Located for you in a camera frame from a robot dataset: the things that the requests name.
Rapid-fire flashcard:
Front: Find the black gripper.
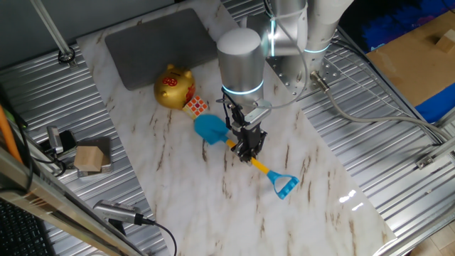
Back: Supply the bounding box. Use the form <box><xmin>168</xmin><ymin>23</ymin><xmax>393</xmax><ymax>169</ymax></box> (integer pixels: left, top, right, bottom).
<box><xmin>230</xmin><ymin>124</ymin><xmax>269</xmax><ymax>164</ymax></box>

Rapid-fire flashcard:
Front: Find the blue yellow toy shovel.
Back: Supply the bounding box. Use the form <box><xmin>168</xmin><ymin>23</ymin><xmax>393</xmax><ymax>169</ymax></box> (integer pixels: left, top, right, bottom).
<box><xmin>193</xmin><ymin>113</ymin><xmax>301</xmax><ymax>201</ymax></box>

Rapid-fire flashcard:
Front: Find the green white rubik's cube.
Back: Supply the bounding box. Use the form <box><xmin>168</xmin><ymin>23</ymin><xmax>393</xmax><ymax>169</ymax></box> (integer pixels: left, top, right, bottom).
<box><xmin>182</xmin><ymin>95</ymin><xmax>209</xmax><ymax>120</ymax></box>

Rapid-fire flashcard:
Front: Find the golden piggy bank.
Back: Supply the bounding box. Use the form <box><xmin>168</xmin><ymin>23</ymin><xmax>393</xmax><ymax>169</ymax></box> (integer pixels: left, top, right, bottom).
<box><xmin>153</xmin><ymin>63</ymin><xmax>196</xmax><ymax>111</ymax></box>

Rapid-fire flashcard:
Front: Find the white marble pattern board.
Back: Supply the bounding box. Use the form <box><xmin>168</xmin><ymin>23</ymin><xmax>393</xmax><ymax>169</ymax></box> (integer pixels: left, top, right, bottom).
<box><xmin>76</xmin><ymin>0</ymin><xmax>397</xmax><ymax>256</ymax></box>

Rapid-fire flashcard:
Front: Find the grey fabric laptop sleeve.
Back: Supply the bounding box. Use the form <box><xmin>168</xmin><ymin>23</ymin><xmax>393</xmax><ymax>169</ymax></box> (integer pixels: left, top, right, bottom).
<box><xmin>104</xmin><ymin>8</ymin><xmax>220</xmax><ymax>91</ymax></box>

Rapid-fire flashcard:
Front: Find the light wooden cube block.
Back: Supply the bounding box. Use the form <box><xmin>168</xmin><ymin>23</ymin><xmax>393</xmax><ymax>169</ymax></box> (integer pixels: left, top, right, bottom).
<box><xmin>73</xmin><ymin>145</ymin><xmax>105</xmax><ymax>173</ymax></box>

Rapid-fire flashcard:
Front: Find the brown cardboard box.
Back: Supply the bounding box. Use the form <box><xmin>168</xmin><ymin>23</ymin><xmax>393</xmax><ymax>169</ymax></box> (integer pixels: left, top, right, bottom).
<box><xmin>365</xmin><ymin>9</ymin><xmax>455</xmax><ymax>107</ymax></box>

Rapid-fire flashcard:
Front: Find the blue plastic sheet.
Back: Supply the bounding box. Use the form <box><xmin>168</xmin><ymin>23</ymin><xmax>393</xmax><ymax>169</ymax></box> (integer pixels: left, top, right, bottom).
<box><xmin>414</xmin><ymin>91</ymin><xmax>455</xmax><ymax>124</ymax></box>

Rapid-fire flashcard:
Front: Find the small wooden block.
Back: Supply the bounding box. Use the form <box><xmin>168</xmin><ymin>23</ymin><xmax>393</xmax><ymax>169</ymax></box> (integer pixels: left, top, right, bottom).
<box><xmin>435</xmin><ymin>28</ymin><xmax>455</xmax><ymax>54</ymax></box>

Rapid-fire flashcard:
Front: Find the slanted aluminium pole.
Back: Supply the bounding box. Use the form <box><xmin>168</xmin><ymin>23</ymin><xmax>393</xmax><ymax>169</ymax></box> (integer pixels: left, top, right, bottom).
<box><xmin>30</xmin><ymin>0</ymin><xmax>77</xmax><ymax>68</ymax></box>

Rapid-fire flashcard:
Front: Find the orange pole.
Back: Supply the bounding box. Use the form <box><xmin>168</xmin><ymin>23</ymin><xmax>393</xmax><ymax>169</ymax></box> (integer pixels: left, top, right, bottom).
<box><xmin>0</xmin><ymin>105</ymin><xmax>24</xmax><ymax>164</ymax></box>

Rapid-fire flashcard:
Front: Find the black keyboard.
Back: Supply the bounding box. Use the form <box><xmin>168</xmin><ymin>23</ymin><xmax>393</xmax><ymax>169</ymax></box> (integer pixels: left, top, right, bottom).
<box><xmin>0</xmin><ymin>198</ymin><xmax>56</xmax><ymax>256</ymax></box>

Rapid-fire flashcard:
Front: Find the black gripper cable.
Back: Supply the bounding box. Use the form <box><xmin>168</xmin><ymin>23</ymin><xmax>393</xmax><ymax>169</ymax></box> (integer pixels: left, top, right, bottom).
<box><xmin>220</xmin><ymin>87</ymin><xmax>237</xmax><ymax>129</ymax></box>

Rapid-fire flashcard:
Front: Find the thick grey base cable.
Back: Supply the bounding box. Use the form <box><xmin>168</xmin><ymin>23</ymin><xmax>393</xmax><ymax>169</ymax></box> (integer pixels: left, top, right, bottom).
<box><xmin>309</xmin><ymin>70</ymin><xmax>452</xmax><ymax>143</ymax></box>

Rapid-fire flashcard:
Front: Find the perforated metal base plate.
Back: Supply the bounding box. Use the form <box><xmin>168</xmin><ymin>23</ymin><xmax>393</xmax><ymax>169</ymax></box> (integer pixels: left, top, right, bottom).
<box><xmin>265</xmin><ymin>53</ymin><xmax>342</xmax><ymax>102</ymax></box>

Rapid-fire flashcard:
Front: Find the black camera cable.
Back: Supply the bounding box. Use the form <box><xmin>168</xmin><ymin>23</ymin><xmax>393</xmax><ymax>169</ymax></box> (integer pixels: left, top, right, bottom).
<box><xmin>141</xmin><ymin>217</ymin><xmax>178</xmax><ymax>256</ymax></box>

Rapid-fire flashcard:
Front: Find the silver ridged camera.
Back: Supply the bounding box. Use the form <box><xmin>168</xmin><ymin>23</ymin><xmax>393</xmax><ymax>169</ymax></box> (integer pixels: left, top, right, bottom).
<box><xmin>92</xmin><ymin>199</ymin><xmax>144</xmax><ymax>225</ymax></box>

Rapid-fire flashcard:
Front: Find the small metal corner bracket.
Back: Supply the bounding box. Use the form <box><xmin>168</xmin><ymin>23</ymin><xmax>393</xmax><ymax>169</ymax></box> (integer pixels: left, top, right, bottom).
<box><xmin>414</xmin><ymin>154</ymin><xmax>437</xmax><ymax>170</ymax></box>

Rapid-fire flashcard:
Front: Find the small silver camera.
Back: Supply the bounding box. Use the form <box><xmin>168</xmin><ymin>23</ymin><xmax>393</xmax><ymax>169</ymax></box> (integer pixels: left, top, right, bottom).
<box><xmin>46</xmin><ymin>125</ymin><xmax>64</xmax><ymax>154</ymax></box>

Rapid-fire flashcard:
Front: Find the aluminium frame bar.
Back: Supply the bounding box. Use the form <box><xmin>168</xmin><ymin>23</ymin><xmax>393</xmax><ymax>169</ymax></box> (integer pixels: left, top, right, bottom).
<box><xmin>0</xmin><ymin>147</ymin><xmax>143</xmax><ymax>256</ymax></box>

